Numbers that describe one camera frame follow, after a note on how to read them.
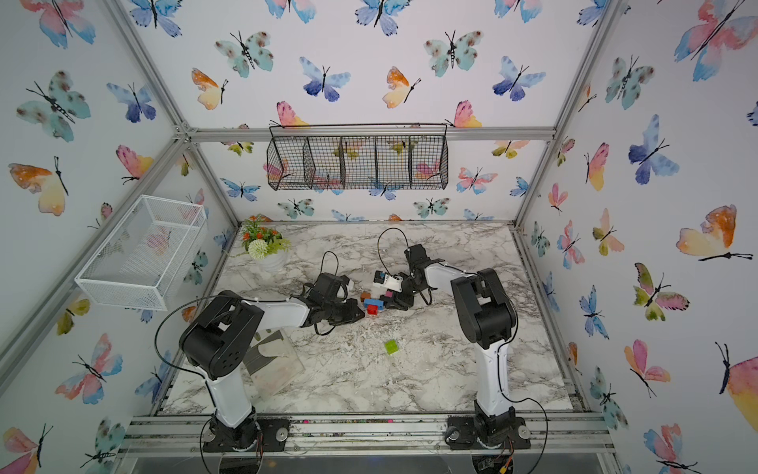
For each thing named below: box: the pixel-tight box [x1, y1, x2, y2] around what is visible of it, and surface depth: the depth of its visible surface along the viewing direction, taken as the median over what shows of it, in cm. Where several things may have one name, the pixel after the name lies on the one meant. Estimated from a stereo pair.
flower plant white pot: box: [241, 214, 293, 274], surface depth 98 cm
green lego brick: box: [384, 339, 400, 355], surface depth 90 cm
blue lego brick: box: [363, 298, 384, 311], surface depth 97 cm
